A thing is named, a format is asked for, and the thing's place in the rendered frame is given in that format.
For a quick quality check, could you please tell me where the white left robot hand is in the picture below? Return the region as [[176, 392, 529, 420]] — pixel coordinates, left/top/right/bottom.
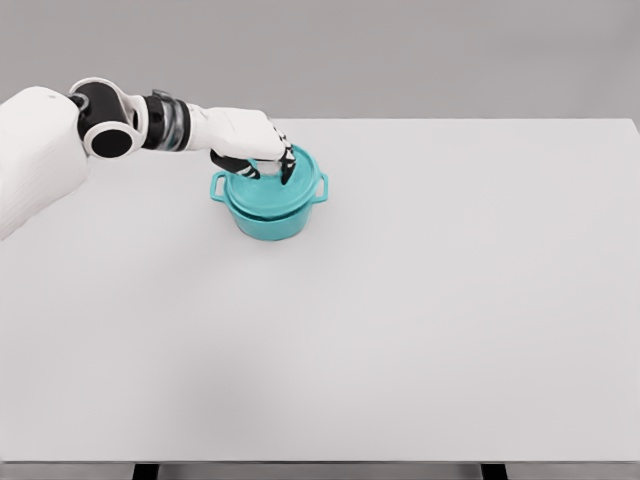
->
[[206, 107, 298, 187]]

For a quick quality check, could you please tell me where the teal pot lid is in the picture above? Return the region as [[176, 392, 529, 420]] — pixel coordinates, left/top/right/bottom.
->
[[223, 143, 319, 217]]

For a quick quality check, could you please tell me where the teal pot with handles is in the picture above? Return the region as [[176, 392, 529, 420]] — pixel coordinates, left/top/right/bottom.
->
[[209, 169, 331, 243]]

